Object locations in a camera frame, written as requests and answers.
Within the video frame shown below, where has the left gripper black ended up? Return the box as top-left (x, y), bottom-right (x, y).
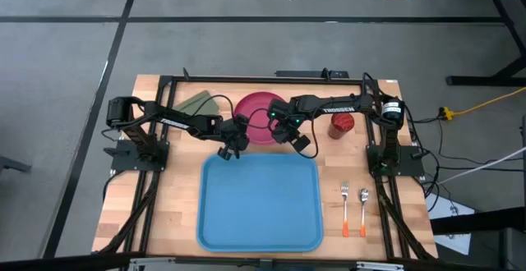
top-left (217, 113), bottom-right (251, 162)

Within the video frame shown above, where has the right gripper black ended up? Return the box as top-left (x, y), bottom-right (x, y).
top-left (267, 99), bottom-right (312, 154)

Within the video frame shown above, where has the red round plate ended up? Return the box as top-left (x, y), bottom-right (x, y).
top-left (233, 91), bottom-right (289, 146)

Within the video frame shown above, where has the red faceted cup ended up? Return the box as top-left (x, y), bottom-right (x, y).
top-left (327, 112), bottom-right (356, 140)

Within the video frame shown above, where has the fork with orange handle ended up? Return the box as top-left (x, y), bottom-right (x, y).
top-left (340, 181), bottom-right (351, 238)

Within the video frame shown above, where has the blue plastic tray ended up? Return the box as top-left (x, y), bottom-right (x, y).
top-left (196, 152), bottom-right (325, 254)

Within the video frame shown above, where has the folded green cloth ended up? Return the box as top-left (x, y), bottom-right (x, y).
top-left (172, 90), bottom-right (221, 118)

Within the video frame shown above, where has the white paper sheet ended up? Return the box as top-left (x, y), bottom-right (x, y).
top-left (424, 192), bottom-right (477, 256)

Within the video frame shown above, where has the black beam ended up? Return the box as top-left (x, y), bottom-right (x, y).
top-left (428, 206), bottom-right (526, 237)

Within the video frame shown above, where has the black furniture foot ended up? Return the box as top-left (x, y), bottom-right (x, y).
top-left (0, 155), bottom-right (33, 175)

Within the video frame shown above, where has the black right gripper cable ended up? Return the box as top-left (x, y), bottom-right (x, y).
top-left (302, 101), bottom-right (321, 160)

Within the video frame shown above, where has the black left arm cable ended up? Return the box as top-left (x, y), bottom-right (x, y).
top-left (191, 94), bottom-right (236, 119)

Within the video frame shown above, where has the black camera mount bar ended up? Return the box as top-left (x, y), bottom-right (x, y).
top-left (275, 67), bottom-right (351, 80)

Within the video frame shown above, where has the black aluminium table frame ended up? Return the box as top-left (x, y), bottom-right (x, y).
top-left (92, 67), bottom-right (439, 266)

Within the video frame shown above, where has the spoon with orange handle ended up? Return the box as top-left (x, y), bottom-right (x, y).
top-left (358, 187), bottom-right (370, 238)

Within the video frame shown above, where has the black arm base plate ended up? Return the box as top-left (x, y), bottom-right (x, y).
top-left (366, 144), bottom-right (425, 177)
top-left (103, 138), bottom-right (170, 172)

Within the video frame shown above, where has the silver metal bracket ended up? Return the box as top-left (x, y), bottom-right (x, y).
top-left (354, 260), bottom-right (406, 271)
top-left (127, 256), bottom-right (178, 271)

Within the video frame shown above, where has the black cable bundle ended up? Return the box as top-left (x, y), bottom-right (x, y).
top-left (404, 105), bottom-right (526, 214)

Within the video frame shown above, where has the white cable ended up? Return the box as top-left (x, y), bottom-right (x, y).
top-left (436, 146), bottom-right (526, 186)

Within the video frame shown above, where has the black table leg frame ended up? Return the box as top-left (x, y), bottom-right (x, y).
top-left (410, 0), bottom-right (526, 88)

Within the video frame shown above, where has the yellow extension cord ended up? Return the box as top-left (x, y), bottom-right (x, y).
top-left (451, 86), bottom-right (526, 117)

